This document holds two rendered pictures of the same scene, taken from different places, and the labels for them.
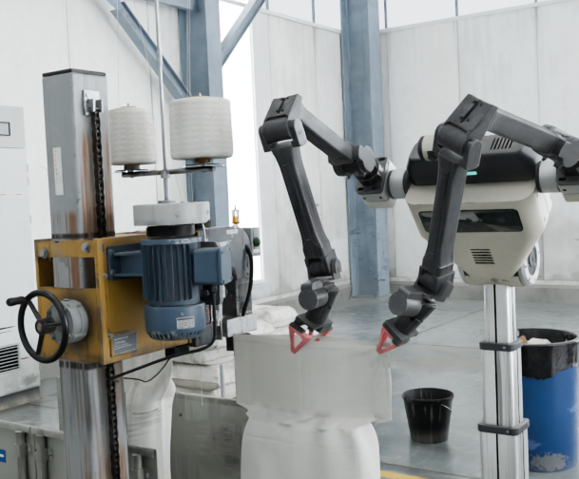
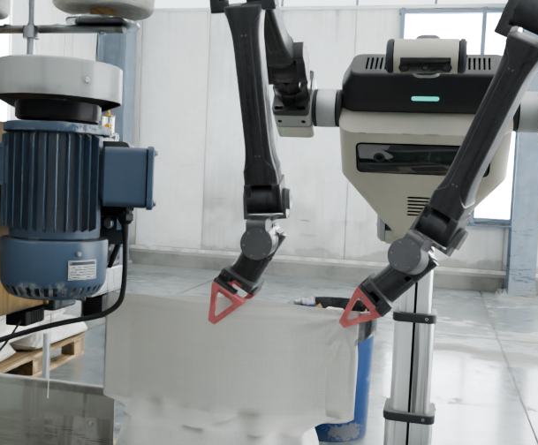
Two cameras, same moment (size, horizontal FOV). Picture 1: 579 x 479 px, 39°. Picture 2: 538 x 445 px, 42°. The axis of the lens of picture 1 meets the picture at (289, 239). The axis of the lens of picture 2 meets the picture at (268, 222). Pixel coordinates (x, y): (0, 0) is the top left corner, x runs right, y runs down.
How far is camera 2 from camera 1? 1.03 m
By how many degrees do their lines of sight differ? 21
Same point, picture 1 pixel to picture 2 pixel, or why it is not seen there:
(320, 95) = not seen: hidden behind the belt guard
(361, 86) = (116, 60)
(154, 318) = (26, 260)
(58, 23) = not seen: outside the picture
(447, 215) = (499, 129)
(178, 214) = (88, 79)
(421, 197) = (362, 124)
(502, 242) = not seen: hidden behind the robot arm
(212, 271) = (136, 184)
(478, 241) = (422, 187)
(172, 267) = (69, 171)
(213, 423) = (28, 413)
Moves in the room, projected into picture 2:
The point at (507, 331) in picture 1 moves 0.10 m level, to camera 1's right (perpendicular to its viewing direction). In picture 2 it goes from (428, 299) to (462, 298)
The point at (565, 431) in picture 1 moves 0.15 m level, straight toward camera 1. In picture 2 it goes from (361, 400) to (367, 410)
